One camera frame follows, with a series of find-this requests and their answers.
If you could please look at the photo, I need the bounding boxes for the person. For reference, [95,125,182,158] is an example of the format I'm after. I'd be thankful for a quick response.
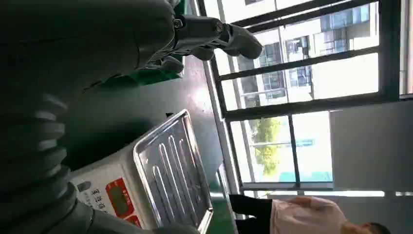
[229,194,393,234]

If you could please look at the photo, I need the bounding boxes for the dark window frame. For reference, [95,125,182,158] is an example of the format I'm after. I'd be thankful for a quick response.
[197,0,413,192]

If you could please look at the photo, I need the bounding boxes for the white scale with steel pan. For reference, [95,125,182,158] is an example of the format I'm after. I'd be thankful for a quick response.
[69,109,214,234]

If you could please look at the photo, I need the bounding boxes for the green plastic crate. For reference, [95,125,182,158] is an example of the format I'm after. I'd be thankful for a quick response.
[129,0,187,87]

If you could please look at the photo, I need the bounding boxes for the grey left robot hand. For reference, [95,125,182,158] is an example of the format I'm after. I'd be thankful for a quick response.
[0,0,263,234]

